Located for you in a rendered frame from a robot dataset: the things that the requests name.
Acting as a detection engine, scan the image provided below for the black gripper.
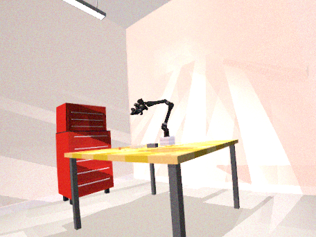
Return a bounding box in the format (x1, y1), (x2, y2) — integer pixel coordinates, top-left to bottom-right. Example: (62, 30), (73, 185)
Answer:
(130, 107), (143, 115)

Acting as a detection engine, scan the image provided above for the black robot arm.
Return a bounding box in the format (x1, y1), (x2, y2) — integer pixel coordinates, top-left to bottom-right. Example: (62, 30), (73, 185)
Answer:
(133, 98), (174, 137)

